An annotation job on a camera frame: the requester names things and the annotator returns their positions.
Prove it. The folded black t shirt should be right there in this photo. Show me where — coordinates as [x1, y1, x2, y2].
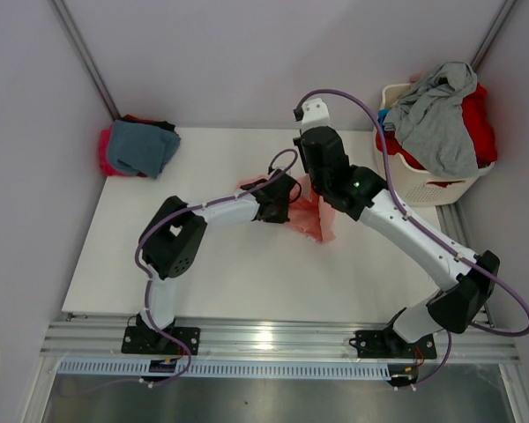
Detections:
[120, 115, 175, 132]

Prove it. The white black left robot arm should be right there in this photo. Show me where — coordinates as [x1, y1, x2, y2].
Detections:
[135, 169, 302, 353]

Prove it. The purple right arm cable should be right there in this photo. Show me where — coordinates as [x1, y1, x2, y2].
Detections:
[294, 89, 529, 389]

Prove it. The white perforated laundry basket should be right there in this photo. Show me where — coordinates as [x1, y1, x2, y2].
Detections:
[372, 83, 495, 207]

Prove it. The red t shirt in basket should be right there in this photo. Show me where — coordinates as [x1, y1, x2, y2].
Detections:
[384, 83, 497, 189]

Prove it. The pink t shirt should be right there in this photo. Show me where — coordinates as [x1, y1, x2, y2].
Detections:
[237, 174, 339, 244]

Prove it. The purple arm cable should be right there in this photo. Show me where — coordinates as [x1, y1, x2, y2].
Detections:
[294, 89, 529, 389]
[134, 148, 299, 389]

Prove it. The folded magenta t shirt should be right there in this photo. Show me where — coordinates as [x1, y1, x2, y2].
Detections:
[98, 127, 128, 177]

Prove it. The corner aluminium post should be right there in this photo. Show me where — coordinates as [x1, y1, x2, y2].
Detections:
[470, 0, 521, 73]
[48, 0, 121, 120]

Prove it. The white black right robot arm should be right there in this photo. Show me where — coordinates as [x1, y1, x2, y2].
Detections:
[294, 126, 499, 357]

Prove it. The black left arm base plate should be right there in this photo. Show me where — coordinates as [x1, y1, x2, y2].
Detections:
[121, 326, 201, 355]

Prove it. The left corner aluminium post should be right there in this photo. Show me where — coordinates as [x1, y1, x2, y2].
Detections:
[48, 0, 121, 120]

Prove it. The right corner aluminium post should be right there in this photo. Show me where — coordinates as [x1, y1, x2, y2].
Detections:
[470, 0, 521, 73]

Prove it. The grey t shirt in basket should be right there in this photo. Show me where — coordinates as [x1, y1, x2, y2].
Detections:
[384, 62, 478, 178]

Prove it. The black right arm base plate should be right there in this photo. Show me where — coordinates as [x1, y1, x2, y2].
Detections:
[348, 330, 437, 360]

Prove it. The folded teal t shirt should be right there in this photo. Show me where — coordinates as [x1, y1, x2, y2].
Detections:
[108, 120, 181, 179]

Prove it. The white slotted cable duct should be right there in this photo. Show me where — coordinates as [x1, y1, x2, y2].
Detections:
[57, 358, 391, 381]

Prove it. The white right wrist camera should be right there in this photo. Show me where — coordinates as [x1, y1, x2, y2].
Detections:
[301, 97, 331, 132]

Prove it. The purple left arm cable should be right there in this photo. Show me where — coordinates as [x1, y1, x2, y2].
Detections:
[134, 148, 299, 389]

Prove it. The blue garment in basket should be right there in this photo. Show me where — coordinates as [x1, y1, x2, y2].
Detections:
[377, 108, 390, 132]

